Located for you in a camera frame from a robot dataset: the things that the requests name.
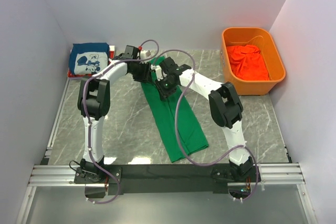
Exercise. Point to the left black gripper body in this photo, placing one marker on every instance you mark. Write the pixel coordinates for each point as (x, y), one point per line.
(144, 74)

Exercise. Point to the folded blue t shirt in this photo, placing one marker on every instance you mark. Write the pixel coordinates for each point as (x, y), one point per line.
(89, 47)

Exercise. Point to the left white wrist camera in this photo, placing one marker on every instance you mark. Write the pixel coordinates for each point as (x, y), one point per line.
(144, 54)

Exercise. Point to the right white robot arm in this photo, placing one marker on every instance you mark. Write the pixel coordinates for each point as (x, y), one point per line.
(226, 111)

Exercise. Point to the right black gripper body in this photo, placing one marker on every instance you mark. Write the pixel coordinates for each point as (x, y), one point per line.
(163, 89)

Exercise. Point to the black base beam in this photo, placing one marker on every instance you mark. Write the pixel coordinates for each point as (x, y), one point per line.
(146, 178)

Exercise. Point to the orange plastic basket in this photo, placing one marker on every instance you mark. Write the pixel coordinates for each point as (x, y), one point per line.
(241, 36)

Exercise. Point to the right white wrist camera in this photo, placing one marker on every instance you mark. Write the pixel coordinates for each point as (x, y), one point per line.
(158, 72)

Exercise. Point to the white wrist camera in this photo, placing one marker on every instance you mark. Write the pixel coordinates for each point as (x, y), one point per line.
(144, 54)
(158, 72)

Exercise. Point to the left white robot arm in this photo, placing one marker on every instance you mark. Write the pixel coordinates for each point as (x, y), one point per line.
(94, 104)

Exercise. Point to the green t shirt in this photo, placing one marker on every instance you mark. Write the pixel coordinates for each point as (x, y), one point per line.
(191, 135)

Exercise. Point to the orange t shirt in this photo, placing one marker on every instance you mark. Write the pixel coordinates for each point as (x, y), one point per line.
(247, 63)

